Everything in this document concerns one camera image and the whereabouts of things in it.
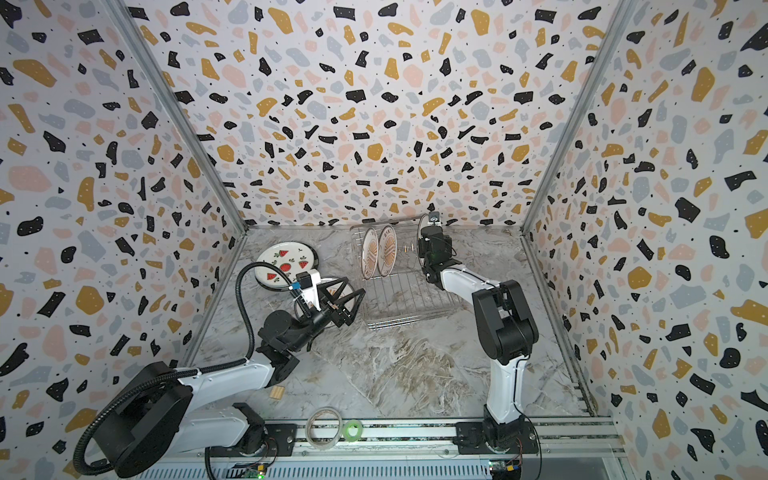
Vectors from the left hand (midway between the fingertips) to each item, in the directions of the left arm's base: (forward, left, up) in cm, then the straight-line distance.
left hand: (355, 284), depth 71 cm
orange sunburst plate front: (+27, 0, -21) cm, 35 cm away
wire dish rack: (+15, -9, -26) cm, 31 cm away
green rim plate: (+37, -20, -16) cm, 45 cm away
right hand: (+28, -22, -9) cm, 36 cm away
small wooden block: (-17, +22, -26) cm, 38 cm away
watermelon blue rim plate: (+29, +28, -26) cm, 48 cm away
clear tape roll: (-26, +13, -27) cm, 39 cm away
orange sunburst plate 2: (+27, -7, -20) cm, 35 cm away
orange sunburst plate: (-7, +11, +2) cm, 13 cm away
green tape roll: (-26, +3, -27) cm, 38 cm away
